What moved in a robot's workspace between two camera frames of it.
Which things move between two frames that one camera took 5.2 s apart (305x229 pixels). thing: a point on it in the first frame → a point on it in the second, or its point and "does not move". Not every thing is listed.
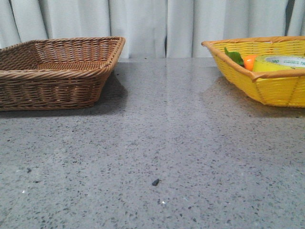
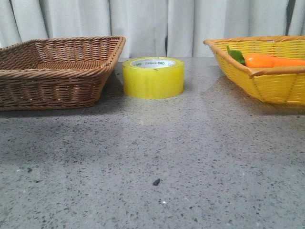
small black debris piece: [155, 182] does not move
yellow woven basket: [285, 88] does not move
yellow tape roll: [269, 63] → [153, 78]
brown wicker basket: [60, 73] does not move
